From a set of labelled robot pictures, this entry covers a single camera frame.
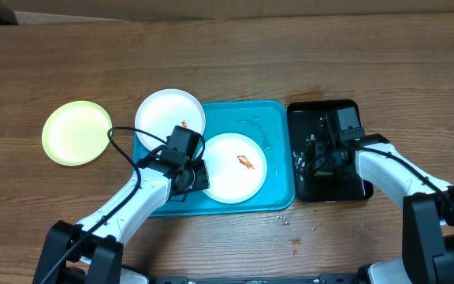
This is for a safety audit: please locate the green yellow sponge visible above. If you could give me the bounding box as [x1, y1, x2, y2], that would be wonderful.
[314, 170, 334, 178]

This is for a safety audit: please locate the white plate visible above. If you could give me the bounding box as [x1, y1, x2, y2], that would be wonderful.
[203, 133, 267, 204]
[134, 88, 206, 151]

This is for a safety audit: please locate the teal plastic tray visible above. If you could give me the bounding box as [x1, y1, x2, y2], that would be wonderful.
[133, 101, 295, 217]

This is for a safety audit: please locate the light green plate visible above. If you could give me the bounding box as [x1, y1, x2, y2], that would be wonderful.
[42, 100, 112, 166]

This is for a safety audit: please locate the black plastic tray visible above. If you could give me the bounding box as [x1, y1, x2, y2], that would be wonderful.
[287, 99, 374, 202]

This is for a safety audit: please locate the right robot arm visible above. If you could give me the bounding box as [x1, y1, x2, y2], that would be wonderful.
[308, 134, 454, 283]

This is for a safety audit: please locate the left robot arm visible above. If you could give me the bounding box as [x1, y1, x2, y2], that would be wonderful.
[33, 155, 209, 284]

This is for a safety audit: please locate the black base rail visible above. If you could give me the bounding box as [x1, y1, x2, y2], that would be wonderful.
[149, 273, 363, 284]

